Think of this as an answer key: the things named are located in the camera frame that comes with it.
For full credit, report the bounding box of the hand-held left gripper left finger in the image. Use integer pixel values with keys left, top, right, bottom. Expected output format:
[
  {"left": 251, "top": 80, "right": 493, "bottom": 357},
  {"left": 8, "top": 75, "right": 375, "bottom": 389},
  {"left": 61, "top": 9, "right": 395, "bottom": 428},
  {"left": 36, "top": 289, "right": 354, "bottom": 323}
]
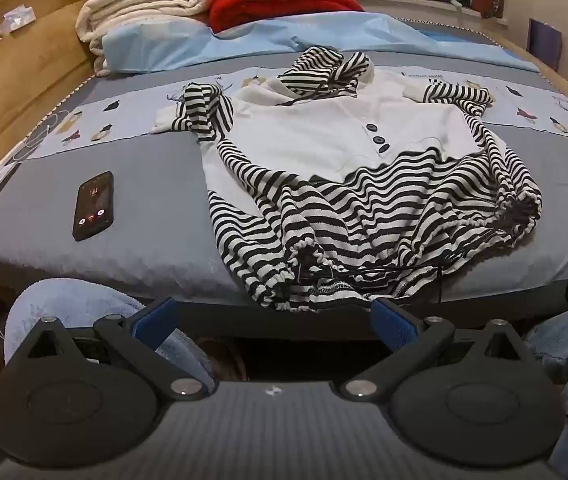
[{"left": 6, "top": 296, "right": 213, "bottom": 402}]

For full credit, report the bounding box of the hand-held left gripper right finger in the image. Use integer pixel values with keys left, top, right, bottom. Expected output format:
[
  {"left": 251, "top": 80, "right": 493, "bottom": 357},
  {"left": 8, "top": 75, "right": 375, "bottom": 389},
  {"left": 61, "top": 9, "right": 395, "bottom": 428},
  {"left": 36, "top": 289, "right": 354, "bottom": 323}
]
[{"left": 339, "top": 298, "right": 548, "bottom": 402}]

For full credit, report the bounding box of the black white striped hoodie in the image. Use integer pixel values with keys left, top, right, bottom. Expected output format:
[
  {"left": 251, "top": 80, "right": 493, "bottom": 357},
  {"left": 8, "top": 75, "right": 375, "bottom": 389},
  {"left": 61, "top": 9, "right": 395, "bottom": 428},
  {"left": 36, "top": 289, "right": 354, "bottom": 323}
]
[{"left": 151, "top": 46, "right": 544, "bottom": 313}]

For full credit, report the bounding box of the black smartphone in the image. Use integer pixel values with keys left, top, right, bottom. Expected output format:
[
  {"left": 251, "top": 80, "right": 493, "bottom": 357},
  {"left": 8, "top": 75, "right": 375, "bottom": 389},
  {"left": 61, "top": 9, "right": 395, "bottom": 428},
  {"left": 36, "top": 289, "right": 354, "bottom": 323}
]
[{"left": 72, "top": 171, "right": 115, "bottom": 242}]

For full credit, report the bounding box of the grey printed bed sheet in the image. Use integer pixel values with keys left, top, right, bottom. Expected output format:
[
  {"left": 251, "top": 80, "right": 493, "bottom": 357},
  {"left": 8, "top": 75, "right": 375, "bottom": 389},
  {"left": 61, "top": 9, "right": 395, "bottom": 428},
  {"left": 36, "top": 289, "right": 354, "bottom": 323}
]
[{"left": 0, "top": 14, "right": 568, "bottom": 311}]

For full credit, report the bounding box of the light blue blanket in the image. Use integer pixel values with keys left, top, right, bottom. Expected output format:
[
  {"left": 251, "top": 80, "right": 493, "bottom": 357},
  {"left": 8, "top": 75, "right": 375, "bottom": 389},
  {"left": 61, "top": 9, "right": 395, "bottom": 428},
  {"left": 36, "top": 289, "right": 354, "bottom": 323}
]
[{"left": 101, "top": 10, "right": 540, "bottom": 74}]

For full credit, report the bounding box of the cream folded blanket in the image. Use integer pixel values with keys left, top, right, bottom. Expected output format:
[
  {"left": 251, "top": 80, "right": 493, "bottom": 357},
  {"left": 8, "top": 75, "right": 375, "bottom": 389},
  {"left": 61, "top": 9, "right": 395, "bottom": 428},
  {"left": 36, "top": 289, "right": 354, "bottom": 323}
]
[{"left": 75, "top": 0, "right": 215, "bottom": 77}]

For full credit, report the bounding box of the white window sill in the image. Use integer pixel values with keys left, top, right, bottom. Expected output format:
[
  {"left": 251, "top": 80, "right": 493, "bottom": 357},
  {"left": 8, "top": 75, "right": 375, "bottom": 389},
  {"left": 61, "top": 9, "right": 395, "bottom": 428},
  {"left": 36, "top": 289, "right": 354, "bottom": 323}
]
[{"left": 359, "top": 0, "right": 511, "bottom": 26}]

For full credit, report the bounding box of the tissue pack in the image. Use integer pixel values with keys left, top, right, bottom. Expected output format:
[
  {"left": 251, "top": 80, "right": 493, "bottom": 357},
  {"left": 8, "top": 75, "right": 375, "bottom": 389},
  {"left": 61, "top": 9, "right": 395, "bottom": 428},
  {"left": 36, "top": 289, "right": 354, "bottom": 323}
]
[{"left": 1, "top": 5, "right": 38, "bottom": 32}]

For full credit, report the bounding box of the red blanket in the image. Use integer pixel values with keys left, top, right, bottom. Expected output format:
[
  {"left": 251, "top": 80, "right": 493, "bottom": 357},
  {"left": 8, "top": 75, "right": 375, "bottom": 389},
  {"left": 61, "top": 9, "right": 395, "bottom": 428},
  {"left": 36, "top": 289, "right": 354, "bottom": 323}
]
[{"left": 209, "top": 0, "right": 366, "bottom": 34}]

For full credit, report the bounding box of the wooden bed frame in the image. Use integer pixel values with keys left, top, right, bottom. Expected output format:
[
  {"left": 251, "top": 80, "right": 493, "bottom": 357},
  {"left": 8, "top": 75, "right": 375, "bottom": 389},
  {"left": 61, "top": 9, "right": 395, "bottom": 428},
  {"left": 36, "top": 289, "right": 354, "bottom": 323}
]
[{"left": 0, "top": 0, "right": 568, "bottom": 181}]

